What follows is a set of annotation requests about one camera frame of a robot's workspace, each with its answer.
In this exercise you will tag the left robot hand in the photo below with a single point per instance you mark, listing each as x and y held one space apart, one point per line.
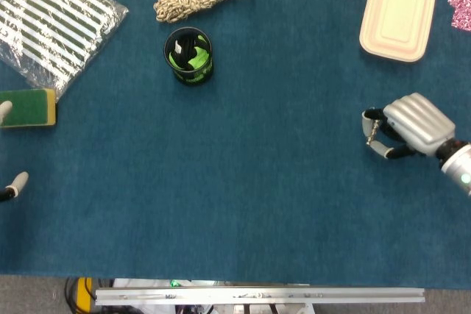
18 183

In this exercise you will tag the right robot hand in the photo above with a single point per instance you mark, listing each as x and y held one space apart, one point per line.
419 123

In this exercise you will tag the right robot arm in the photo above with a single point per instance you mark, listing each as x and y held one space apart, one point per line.
458 161

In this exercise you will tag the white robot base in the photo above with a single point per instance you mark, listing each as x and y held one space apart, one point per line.
228 308

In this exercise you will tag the green yellow sponge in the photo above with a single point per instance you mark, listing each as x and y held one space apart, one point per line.
29 108

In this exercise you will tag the cream rectangular food container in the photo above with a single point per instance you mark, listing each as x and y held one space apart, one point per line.
399 14

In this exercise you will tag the pink patterned cloth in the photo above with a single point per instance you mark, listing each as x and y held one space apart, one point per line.
463 5

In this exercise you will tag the yellow block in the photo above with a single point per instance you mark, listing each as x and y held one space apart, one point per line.
84 293

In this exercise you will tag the striped cloth in plastic bag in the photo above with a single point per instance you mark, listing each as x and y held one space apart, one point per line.
51 27

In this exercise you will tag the black mesh cup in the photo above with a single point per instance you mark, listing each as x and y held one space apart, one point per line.
195 75

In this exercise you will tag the green black rolled item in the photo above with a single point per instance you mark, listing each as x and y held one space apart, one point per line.
187 53

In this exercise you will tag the aluminium profile rail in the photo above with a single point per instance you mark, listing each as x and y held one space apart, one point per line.
257 296

